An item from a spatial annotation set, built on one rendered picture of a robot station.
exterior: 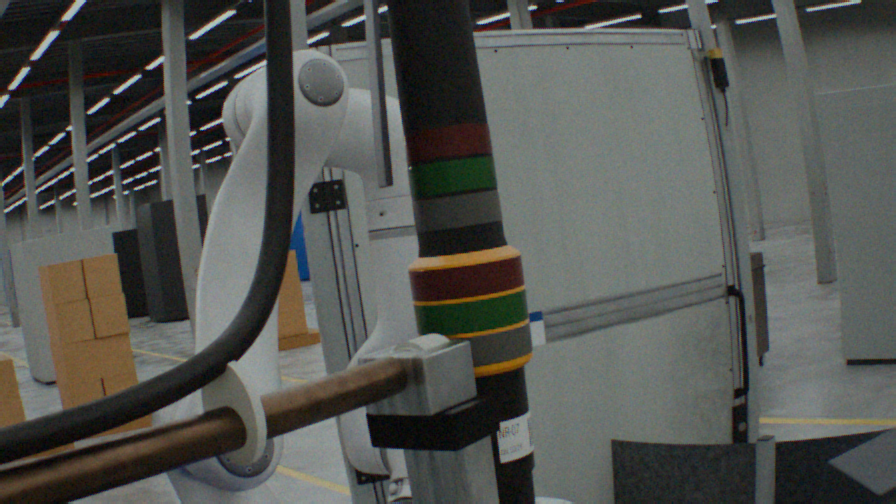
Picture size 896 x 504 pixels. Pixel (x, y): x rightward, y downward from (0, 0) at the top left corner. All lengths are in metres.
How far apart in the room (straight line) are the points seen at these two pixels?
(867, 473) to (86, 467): 0.94
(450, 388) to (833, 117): 6.62
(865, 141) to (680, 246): 4.32
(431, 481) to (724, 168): 2.38
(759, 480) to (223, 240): 1.52
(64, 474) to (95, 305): 8.33
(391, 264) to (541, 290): 1.25
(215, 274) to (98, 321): 7.53
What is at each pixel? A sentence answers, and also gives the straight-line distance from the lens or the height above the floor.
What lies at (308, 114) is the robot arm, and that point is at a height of 1.72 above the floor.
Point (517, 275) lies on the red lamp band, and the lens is 0.39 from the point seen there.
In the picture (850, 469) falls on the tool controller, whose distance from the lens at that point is 1.09.
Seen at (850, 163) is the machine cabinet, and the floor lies 1.51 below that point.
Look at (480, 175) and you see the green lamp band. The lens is 0.38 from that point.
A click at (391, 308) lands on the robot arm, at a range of 1.18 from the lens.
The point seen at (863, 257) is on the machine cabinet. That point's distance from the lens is 6.91.
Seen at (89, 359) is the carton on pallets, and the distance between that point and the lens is 8.59.
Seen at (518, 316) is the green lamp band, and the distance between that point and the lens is 0.39.
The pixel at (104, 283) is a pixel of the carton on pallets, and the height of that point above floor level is 1.34.
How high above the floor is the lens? 1.61
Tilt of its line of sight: 3 degrees down
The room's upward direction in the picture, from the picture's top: 8 degrees counter-clockwise
